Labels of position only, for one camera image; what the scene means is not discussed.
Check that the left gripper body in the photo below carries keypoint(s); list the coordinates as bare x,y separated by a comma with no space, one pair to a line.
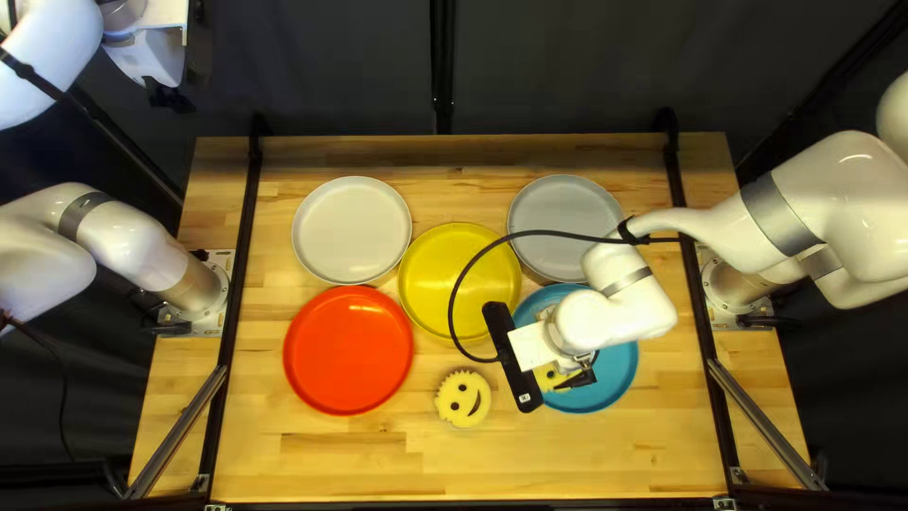
152,42

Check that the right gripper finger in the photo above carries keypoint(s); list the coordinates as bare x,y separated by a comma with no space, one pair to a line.
583,378

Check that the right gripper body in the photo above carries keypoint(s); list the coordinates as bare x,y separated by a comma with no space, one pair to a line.
533,348

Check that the yellow smiling sponge green backing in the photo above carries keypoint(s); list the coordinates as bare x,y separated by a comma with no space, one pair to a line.
547,378

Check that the yellow smiling sponge blue backing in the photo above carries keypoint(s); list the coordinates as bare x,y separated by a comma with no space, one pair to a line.
462,399

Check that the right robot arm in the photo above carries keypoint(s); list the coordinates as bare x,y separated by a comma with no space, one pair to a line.
816,199

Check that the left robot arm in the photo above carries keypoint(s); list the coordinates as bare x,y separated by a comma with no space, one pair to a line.
128,248

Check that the teal round plate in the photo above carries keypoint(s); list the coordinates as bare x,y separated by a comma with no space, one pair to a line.
611,383

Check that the yellow round plate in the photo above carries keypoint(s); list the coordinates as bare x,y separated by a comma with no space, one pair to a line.
433,284

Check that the orange round plate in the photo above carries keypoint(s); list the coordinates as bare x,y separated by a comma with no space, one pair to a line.
347,351

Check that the pale grey round plate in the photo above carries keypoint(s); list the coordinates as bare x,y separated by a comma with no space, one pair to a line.
351,231

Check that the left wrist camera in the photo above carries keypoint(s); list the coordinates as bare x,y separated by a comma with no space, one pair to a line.
198,35

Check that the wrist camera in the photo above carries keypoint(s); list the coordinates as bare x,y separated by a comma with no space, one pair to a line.
198,35
526,394

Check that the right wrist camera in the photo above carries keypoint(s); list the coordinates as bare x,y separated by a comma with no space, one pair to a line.
526,394

